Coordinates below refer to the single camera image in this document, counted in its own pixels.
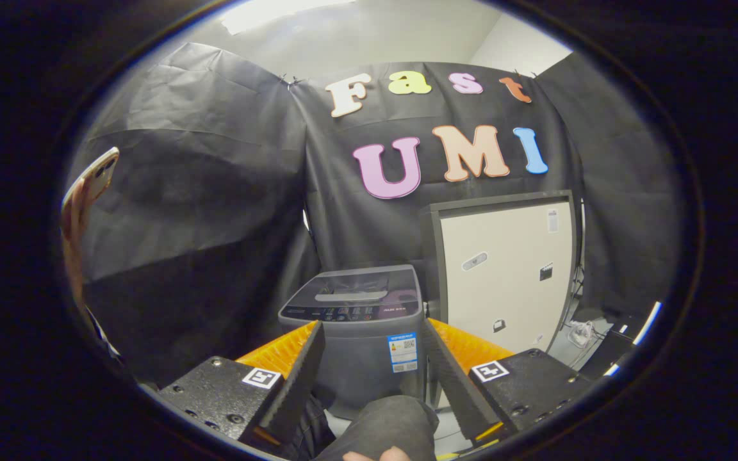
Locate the person's leg in grey trousers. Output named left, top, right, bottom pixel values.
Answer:
left=315, top=395, right=439, bottom=461

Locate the beige cabinet with dark frame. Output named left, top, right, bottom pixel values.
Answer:
left=420, top=190, right=580, bottom=410

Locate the black backdrop cloth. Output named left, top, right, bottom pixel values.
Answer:
left=61, top=42, right=687, bottom=385

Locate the dark box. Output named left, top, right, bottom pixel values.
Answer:
left=577, top=314, right=648, bottom=378

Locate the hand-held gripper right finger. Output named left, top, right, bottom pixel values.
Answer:
left=422, top=317, right=594, bottom=446

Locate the dark checked cloth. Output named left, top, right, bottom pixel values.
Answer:
left=283, top=394, right=338, bottom=459

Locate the grey washing machine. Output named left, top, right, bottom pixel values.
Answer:
left=278, top=264, right=434, bottom=421

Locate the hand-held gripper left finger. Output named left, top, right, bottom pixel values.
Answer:
left=156, top=320, right=326, bottom=452

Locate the hanging black cable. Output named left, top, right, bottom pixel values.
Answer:
left=564, top=266, right=586, bottom=321

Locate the rose gold smartphone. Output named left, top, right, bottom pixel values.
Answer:
left=60, top=147, right=120, bottom=308

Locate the black floor cable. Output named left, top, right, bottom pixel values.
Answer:
left=434, top=413, right=473, bottom=452

